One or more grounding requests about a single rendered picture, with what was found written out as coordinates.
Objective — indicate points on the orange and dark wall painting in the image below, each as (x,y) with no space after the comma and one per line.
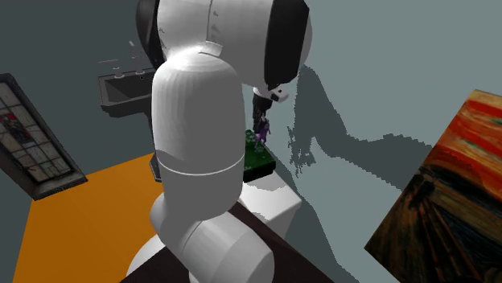
(451,203)

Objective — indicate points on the purple figure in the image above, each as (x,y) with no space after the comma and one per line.
(262,134)

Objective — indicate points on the dark sink with faucet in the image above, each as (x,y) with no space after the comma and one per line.
(121,90)

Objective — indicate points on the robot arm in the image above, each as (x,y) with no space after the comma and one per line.
(196,129)

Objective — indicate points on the green flat box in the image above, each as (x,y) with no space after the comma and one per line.
(259,161)

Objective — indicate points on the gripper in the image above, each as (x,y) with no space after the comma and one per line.
(260,107)

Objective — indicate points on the stained glass window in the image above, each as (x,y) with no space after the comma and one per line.
(31,145)

